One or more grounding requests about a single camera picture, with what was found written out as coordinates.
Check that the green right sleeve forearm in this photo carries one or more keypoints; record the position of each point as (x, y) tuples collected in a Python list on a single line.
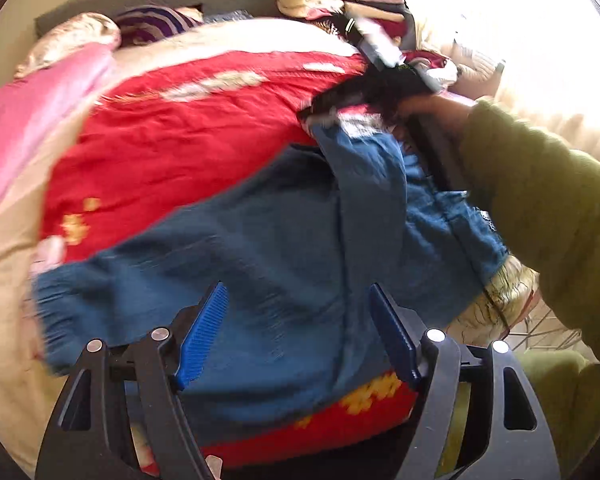
[(544, 199)]

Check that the cream bed sheet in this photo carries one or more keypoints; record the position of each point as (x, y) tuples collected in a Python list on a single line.
[(27, 389)]

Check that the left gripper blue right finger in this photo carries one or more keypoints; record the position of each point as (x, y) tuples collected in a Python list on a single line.
[(400, 330)]

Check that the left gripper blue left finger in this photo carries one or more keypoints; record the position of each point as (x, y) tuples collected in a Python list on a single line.
[(200, 336)]

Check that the red floral blanket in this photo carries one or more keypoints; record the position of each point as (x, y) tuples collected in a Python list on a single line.
[(182, 134)]

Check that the blue denim pants lace trim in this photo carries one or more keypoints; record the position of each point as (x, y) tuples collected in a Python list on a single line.
[(297, 246)]

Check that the purple striped pillow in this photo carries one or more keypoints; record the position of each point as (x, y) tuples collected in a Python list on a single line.
[(148, 24)]

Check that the pink bolster pillow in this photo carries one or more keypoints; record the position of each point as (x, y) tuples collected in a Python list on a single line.
[(32, 106)]

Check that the beige floral pillow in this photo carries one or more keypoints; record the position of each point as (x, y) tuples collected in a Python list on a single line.
[(68, 37)]

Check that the right hand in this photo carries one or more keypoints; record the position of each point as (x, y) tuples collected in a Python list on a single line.
[(449, 110)]

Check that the pile of folded clothes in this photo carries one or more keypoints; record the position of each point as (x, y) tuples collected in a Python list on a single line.
[(393, 17)]

